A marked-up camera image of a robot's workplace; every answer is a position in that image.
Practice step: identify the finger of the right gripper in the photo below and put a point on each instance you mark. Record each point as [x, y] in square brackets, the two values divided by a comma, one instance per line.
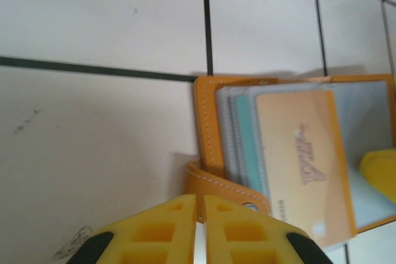
[383, 171]

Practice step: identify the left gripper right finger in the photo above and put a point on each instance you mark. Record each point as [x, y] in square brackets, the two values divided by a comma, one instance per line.
[247, 236]

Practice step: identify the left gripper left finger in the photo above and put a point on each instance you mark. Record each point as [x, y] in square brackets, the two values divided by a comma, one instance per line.
[154, 236]

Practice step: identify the tan wooden block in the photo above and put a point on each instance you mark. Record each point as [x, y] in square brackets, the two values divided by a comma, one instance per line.
[297, 159]

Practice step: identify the teal credit card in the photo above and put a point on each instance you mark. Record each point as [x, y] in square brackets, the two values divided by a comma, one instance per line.
[246, 140]

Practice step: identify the orange leather card holder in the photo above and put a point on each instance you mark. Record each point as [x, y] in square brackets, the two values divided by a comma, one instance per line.
[205, 121]

